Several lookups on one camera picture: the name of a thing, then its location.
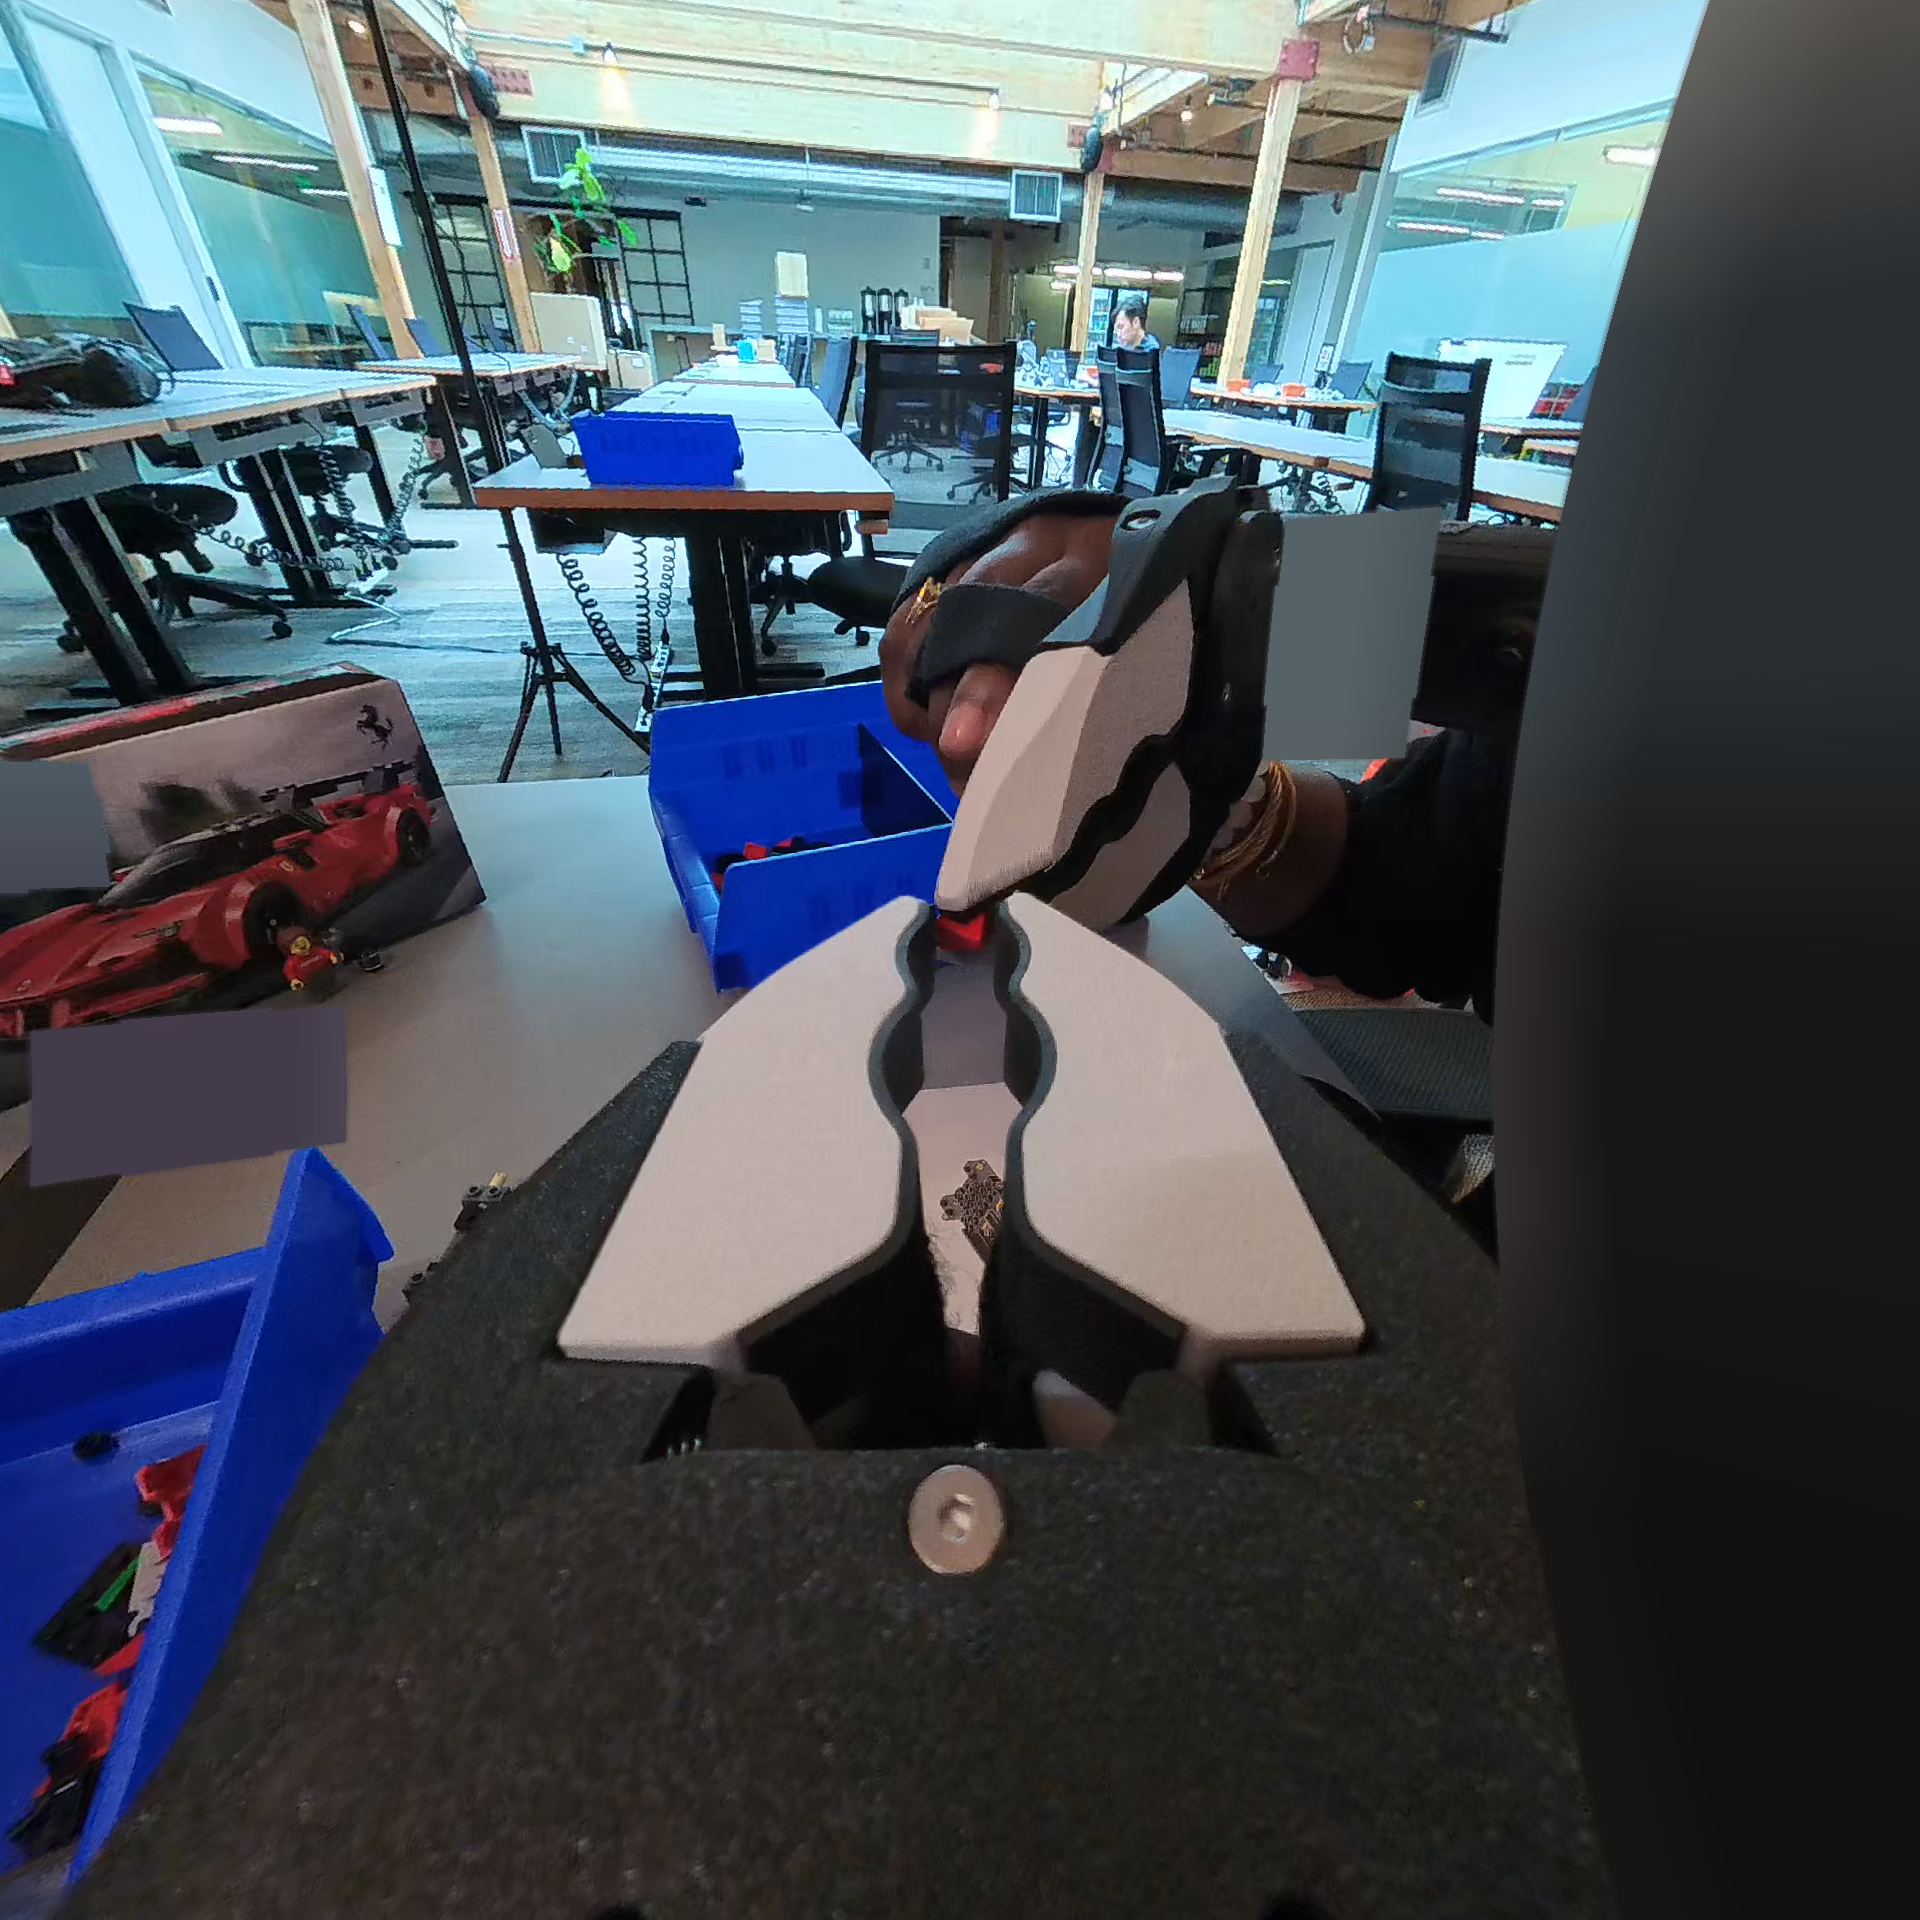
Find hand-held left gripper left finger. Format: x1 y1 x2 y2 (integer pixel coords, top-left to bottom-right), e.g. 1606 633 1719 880
555 896 934 1373

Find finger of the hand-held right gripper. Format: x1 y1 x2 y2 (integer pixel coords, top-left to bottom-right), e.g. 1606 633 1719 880
1044 743 1262 936
933 576 1212 917

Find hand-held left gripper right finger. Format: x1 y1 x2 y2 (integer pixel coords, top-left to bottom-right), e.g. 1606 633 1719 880
996 895 1370 1376

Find red and black lego car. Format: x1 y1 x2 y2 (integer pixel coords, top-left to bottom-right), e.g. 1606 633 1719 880
403 1175 514 1305

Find blue plastic bin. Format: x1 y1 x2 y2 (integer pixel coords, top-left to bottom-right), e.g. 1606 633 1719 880
573 412 747 487
647 682 963 995
0 1147 396 1895

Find person's right forearm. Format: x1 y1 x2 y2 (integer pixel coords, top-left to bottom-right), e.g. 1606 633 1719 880
1190 727 1508 1021

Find lego instruction booklet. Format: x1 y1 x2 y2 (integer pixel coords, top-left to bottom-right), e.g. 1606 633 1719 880
911 1084 1041 1340

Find lego set box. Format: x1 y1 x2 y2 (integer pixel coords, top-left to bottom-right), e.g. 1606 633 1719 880
0 663 487 1051

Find black lego plate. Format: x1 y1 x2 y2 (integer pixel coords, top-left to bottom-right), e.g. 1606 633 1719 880
31 1559 154 1673

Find person's right hand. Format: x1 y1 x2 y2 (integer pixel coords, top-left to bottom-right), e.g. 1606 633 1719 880
878 497 1127 768

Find long office desk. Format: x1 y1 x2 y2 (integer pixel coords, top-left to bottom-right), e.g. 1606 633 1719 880
0 360 436 707
1162 402 1580 529

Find black rounded object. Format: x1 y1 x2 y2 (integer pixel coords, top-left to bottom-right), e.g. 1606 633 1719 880
1297 1008 1499 1249

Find black mesh office chair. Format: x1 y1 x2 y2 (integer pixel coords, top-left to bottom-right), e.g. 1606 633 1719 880
858 338 1025 512
1100 345 1175 501
1372 352 1495 522

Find white board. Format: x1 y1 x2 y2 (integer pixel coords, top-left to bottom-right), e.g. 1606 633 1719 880
1437 337 1567 424

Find wooden table with white top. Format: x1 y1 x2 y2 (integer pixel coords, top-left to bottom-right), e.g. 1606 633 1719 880
471 357 895 707

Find wooden column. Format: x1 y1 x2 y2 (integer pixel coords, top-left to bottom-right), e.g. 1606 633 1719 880
1219 72 1309 386

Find black tripod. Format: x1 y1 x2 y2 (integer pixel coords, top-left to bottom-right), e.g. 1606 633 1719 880
364 0 663 784

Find large dark blurred object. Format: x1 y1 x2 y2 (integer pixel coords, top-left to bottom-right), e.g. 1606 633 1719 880
1493 0 1920 1920

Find green potted plant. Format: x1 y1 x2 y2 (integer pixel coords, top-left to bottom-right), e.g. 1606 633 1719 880
537 147 639 279

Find wooden beam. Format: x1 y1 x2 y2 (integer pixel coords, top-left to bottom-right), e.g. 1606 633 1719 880
287 0 425 361

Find black bag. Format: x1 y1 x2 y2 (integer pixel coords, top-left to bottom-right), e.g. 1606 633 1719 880
0 337 164 413

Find gold bangle bracelets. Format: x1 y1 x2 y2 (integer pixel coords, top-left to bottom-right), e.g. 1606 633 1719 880
1198 762 1305 903

